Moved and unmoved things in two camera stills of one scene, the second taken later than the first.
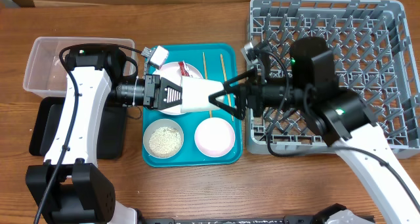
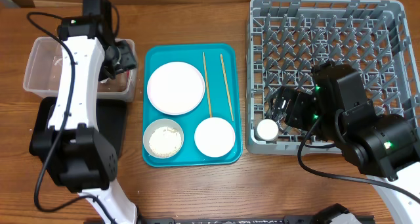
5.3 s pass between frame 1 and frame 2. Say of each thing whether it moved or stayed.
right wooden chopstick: stayed
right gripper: moved
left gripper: moved
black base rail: stayed
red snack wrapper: moved
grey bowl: stayed
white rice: stayed
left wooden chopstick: stayed
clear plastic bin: stayed
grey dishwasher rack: stayed
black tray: stayed
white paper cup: moved
